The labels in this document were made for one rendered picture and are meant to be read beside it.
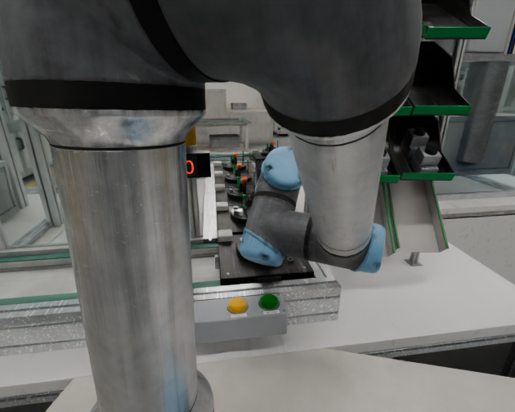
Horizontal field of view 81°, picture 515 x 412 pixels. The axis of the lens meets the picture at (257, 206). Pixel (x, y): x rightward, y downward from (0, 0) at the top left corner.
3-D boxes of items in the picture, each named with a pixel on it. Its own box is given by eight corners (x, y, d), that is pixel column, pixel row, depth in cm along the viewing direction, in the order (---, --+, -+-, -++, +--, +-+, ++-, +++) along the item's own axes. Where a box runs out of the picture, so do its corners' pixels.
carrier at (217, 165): (257, 176, 170) (257, 154, 166) (214, 177, 167) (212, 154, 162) (252, 166, 192) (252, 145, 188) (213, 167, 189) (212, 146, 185)
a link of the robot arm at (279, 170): (257, 182, 48) (270, 136, 50) (250, 203, 58) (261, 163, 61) (304, 196, 48) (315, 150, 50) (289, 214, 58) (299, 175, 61)
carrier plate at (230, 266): (313, 277, 79) (314, 270, 78) (220, 285, 75) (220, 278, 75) (290, 235, 101) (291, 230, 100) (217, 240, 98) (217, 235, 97)
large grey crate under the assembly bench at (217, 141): (239, 147, 611) (239, 136, 603) (209, 148, 603) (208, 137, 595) (238, 144, 649) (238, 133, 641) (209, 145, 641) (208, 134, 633)
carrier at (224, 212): (289, 234, 102) (291, 199, 98) (217, 239, 99) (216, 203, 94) (275, 208, 124) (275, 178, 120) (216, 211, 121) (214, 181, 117)
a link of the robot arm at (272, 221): (297, 266, 44) (313, 197, 47) (228, 251, 48) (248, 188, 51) (306, 275, 51) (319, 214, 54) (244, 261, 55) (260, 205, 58)
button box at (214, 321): (287, 334, 67) (288, 311, 65) (190, 345, 64) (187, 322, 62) (280, 313, 74) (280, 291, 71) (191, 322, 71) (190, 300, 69)
